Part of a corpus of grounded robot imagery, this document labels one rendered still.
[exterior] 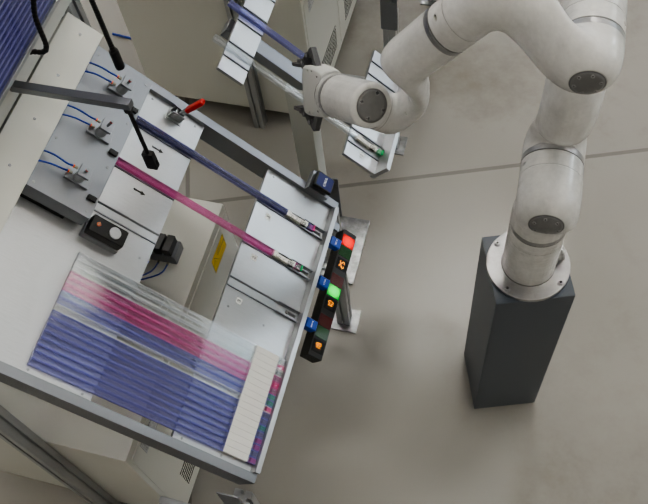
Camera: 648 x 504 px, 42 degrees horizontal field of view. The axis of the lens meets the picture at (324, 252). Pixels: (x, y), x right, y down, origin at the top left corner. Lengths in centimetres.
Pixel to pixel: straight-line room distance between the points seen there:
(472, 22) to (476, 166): 169
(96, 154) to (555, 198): 88
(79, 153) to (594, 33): 96
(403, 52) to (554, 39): 26
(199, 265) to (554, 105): 103
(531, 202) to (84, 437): 112
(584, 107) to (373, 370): 138
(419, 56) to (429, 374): 140
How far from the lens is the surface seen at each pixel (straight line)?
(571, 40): 129
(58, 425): 205
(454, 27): 135
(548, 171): 161
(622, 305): 279
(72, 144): 169
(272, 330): 186
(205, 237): 216
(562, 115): 147
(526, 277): 192
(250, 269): 186
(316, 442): 255
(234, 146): 193
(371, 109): 152
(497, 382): 239
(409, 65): 142
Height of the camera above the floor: 242
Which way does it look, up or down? 60 degrees down
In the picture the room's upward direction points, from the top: 10 degrees counter-clockwise
